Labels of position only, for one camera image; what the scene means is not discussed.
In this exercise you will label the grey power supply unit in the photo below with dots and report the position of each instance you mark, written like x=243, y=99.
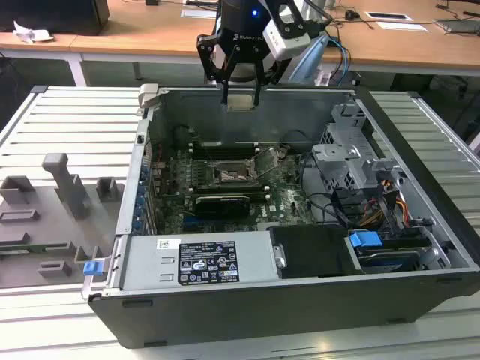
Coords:
x=150, y=270

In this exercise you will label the black computer mouse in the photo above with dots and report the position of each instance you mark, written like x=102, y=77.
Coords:
x=351, y=15

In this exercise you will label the green motherboard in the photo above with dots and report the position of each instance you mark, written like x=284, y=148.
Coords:
x=288, y=202

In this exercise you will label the crumpled white paper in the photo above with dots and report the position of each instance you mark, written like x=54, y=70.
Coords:
x=30, y=34

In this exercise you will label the grey parts rack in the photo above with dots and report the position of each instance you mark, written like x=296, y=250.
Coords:
x=48, y=225

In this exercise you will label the dark hard disk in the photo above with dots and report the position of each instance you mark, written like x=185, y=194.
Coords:
x=386, y=260

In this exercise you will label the black plastic shroud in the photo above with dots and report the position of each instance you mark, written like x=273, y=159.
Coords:
x=311, y=251

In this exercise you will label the wooden desk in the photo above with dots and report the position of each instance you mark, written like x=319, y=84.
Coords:
x=150, y=33

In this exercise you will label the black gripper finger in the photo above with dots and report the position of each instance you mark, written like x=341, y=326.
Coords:
x=258, y=73
x=208, y=56

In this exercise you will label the black computer box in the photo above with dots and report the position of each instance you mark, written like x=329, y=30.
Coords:
x=56, y=15

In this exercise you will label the silver square CPU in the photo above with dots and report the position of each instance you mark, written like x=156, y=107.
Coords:
x=242, y=102

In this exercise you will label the CPU socket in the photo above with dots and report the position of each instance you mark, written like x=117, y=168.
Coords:
x=232, y=178

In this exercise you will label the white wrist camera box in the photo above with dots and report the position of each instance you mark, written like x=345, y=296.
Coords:
x=287, y=37

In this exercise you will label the blue disk carrier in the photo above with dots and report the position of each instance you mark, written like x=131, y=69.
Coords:
x=363, y=240

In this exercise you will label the blue plastic case latch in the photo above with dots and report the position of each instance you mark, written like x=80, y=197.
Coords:
x=92, y=268

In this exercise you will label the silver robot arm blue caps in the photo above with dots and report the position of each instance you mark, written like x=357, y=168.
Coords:
x=243, y=73

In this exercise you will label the black graphics card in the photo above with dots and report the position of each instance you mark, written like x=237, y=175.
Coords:
x=221, y=210

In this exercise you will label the green RAM stick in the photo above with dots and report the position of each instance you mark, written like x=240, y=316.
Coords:
x=258, y=197

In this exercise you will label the grey plastic case latch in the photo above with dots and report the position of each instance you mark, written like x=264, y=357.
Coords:
x=148, y=95

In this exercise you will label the dark grey PC case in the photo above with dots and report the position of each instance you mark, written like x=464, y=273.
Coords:
x=262, y=318

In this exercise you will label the silver metal drive cage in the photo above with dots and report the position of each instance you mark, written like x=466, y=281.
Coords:
x=337, y=153

